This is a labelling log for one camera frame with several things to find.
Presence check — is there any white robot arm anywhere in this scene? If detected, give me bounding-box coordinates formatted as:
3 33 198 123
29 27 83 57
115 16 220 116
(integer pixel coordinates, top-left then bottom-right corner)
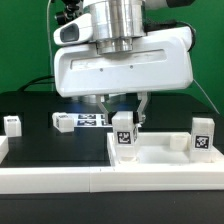
54 0 194 122

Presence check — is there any black cable bundle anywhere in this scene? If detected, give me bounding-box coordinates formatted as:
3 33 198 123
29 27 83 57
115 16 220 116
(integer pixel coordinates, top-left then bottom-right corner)
18 75 56 92

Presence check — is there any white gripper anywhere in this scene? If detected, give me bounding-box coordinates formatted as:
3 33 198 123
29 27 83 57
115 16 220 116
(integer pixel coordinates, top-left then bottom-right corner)
54 27 193 124

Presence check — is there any white U-shaped fence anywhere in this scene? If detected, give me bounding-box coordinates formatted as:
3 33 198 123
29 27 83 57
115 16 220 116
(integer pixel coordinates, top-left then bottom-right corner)
0 134 224 195

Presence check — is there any white square table top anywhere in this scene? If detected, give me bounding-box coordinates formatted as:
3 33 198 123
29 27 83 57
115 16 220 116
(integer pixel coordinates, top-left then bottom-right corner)
107 132 224 167

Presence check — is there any marker sheet with tags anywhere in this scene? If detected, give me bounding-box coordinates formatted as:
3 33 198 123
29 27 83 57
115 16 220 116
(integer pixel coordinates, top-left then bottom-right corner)
69 113 110 127

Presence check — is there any white thin cable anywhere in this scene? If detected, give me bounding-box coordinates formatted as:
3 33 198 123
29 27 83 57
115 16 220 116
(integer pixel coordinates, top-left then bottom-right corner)
46 0 55 92

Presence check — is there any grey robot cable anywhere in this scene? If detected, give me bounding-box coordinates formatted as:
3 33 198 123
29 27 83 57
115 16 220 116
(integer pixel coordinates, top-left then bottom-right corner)
192 79 219 114

